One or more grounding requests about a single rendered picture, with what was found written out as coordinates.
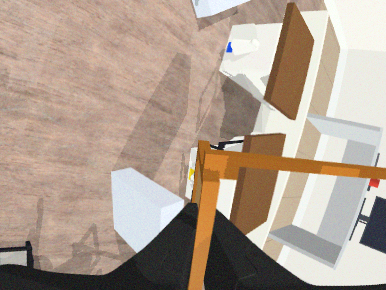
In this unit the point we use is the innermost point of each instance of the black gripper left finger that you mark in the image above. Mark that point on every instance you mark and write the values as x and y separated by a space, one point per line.
163 264

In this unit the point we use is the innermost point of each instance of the orange eyeglasses frame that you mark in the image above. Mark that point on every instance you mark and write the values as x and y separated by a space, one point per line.
214 165

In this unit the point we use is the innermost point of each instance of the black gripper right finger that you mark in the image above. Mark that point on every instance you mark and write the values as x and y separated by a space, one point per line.
236 263

